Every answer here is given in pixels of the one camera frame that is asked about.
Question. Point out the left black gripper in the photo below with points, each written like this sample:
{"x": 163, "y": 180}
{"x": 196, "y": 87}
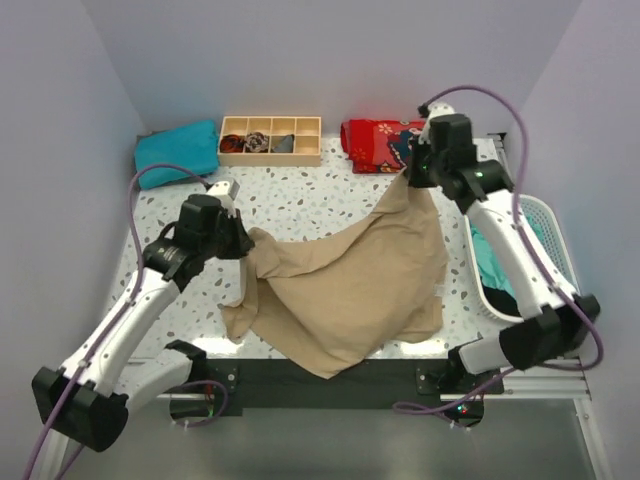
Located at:
{"x": 242, "y": 242}

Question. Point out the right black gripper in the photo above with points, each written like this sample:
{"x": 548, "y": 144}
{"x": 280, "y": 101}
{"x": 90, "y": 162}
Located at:
{"x": 413, "y": 175}

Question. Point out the beige t shirt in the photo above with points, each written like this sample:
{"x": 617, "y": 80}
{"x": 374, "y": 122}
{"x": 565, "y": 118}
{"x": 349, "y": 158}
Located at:
{"x": 327, "y": 304}

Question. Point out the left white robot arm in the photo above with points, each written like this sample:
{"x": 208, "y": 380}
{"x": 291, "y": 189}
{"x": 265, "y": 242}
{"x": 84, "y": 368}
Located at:
{"x": 88, "y": 398}

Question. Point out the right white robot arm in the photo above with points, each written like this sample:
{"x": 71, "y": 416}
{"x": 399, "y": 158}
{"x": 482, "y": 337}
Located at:
{"x": 554, "y": 316}

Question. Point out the red cartoon folded cloth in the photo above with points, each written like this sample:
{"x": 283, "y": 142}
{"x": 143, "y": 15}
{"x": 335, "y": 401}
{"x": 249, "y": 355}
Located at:
{"x": 378, "y": 146}

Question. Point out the orange black fabric item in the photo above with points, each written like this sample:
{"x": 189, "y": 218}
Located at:
{"x": 232, "y": 143}

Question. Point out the brown floral fabric item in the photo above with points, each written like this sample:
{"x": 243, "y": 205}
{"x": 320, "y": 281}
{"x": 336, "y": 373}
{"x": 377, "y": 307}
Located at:
{"x": 257, "y": 142}

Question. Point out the wooden compartment box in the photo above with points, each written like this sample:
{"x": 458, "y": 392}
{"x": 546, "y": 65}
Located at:
{"x": 270, "y": 141}

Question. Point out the white plastic laundry basket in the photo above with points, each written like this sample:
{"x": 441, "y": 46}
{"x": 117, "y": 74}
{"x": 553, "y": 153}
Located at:
{"x": 544, "y": 224}

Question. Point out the grey fabric item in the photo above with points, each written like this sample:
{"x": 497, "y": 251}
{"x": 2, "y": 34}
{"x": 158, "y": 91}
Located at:
{"x": 283, "y": 144}

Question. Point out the folded teal t shirt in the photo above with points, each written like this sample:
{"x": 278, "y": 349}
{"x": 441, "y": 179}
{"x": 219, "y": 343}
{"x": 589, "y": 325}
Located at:
{"x": 192, "y": 146}

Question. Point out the teal shirt in basket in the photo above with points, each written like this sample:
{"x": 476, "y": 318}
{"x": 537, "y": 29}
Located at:
{"x": 494, "y": 279}

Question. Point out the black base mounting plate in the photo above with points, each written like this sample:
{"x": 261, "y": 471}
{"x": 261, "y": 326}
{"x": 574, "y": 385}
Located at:
{"x": 281, "y": 384}

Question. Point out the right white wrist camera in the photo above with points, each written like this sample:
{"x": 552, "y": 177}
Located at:
{"x": 429, "y": 111}

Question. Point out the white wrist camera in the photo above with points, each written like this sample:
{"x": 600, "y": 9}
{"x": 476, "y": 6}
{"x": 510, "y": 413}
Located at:
{"x": 226, "y": 191}
{"x": 429, "y": 111}

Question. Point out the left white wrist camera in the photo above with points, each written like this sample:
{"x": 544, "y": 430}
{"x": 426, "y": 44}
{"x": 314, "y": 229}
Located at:
{"x": 226, "y": 191}

